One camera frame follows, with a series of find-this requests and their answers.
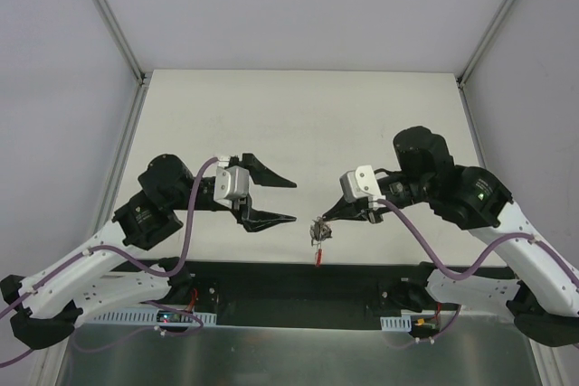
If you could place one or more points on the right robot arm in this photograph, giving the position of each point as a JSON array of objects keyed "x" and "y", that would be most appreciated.
[{"x": 518, "y": 276}]

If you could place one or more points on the right aluminium frame post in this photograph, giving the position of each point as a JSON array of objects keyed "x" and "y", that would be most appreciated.
[{"x": 491, "y": 31}]

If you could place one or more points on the metal key holder red handle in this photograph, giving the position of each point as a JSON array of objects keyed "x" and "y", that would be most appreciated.
[{"x": 319, "y": 231}]

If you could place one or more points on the white cable duct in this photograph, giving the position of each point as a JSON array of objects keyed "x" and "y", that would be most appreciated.
[
  {"x": 399, "y": 324},
  {"x": 151, "y": 316}
]

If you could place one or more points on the left white cable duct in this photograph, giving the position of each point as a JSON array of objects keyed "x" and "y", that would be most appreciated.
[{"x": 151, "y": 316}]

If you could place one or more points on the left aluminium frame post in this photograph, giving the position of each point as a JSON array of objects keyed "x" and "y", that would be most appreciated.
[{"x": 117, "y": 35}]

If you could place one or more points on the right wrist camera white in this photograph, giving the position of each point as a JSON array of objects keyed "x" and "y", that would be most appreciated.
[{"x": 360, "y": 183}]

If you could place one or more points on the aluminium frame post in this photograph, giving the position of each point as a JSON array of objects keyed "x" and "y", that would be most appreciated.
[
  {"x": 491, "y": 31},
  {"x": 117, "y": 35}
]

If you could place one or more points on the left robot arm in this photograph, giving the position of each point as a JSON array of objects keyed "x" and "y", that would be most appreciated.
[{"x": 139, "y": 255}]

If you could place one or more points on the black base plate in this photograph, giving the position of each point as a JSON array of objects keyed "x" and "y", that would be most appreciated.
[{"x": 332, "y": 297}]

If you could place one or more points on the right white cable duct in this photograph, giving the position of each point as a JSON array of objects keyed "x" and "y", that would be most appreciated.
[{"x": 399, "y": 324}]

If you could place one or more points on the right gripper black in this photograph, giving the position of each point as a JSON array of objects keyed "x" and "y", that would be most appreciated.
[{"x": 370, "y": 212}]

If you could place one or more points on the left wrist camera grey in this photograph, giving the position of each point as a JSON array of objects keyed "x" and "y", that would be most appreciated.
[{"x": 231, "y": 184}]

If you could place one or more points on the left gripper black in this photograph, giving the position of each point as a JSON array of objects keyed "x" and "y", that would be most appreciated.
[{"x": 244, "y": 206}]

